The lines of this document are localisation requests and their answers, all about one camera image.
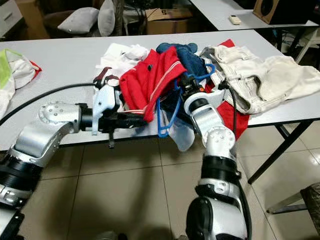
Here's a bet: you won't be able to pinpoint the blue plastic hanger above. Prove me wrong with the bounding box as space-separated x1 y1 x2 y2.
156 62 217 139

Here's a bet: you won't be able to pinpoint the red garment white stripes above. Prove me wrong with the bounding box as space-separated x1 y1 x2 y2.
120 46 187 123

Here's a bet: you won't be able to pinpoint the white garment lime green panel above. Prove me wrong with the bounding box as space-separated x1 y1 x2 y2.
0 48 37 118

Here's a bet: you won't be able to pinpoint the dark blue garment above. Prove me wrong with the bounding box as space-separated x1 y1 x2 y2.
155 42 206 78

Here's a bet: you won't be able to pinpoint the pale fabric piece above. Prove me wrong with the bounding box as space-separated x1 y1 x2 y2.
167 122 196 152

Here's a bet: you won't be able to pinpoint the black red small object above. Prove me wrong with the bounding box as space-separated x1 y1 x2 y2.
94 67 113 86

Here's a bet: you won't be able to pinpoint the brown cardboard box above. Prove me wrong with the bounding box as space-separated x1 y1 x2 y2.
145 7 191 33

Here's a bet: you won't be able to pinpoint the cream denim jacket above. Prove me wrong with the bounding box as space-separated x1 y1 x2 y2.
200 45 320 115

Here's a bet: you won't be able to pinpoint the grey pillow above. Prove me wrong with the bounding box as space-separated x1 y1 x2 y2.
97 0 116 37
57 7 100 35

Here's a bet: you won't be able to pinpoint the brown wooden speaker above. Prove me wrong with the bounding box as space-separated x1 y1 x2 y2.
252 0 316 25

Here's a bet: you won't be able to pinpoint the white drawer cabinet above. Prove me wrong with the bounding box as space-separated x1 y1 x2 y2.
0 0 23 36

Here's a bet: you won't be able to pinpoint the grey chair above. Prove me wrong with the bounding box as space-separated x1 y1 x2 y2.
266 182 320 237

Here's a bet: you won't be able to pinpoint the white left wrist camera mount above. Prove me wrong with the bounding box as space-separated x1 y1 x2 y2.
92 85 121 135

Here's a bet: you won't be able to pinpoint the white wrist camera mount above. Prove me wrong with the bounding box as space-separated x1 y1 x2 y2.
92 85 121 135
195 82 228 110

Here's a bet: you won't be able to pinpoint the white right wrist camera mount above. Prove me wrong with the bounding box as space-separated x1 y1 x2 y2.
195 82 228 110

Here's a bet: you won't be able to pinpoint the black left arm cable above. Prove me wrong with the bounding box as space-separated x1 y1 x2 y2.
0 81 98 126

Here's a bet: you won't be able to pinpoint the black table leg frame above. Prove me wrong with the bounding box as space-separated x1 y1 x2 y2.
247 120 320 185
275 22 320 56

